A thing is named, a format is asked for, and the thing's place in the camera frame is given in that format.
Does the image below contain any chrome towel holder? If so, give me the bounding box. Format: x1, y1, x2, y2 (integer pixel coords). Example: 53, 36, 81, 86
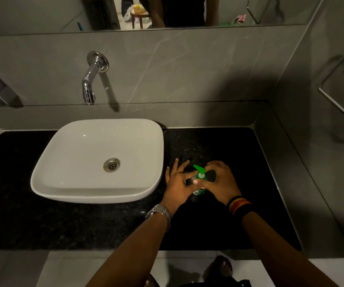
318, 39, 344, 132

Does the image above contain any person's right hand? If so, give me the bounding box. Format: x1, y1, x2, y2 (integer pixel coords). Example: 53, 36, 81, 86
196, 161, 243, 206

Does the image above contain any person's left hand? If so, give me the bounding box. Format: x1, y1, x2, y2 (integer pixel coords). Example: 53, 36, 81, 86
161, 158, 199, 214

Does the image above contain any black red orange wristband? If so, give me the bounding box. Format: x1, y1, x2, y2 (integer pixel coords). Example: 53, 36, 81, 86
226, 195, 254, 221

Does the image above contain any person's left forearm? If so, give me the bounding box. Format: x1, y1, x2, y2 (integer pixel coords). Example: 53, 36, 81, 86
85, 213, 170, 287

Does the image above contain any chrome wall faucet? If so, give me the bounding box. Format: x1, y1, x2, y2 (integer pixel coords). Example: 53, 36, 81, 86
81, 51, 110, 106

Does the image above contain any chrome sink drain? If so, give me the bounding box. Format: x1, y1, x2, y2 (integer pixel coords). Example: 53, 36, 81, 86
103, 158, 121, 173

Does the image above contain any white ceramic sink basin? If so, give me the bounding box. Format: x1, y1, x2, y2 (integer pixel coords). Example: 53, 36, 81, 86
30, 118, 164, 204

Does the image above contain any silver metal wristwatch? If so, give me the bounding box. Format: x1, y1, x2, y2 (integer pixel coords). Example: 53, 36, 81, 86
145, 204, 172, 232

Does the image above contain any green soap pump bottle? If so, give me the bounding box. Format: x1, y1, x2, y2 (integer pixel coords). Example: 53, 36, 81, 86
190, 164, 217, 196

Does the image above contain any person's right forearm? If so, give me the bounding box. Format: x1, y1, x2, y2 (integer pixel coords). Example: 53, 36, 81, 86
241, 211, 340, 287

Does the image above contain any person's black clothing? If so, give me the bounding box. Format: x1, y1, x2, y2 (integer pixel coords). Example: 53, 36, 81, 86
179, 278, 252, 287

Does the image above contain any dark sandal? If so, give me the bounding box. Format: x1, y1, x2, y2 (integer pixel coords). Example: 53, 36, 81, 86
203, 255, 234, 281

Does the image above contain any wall mirror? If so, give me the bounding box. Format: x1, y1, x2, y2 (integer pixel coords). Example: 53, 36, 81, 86
0, 0, 325, 37

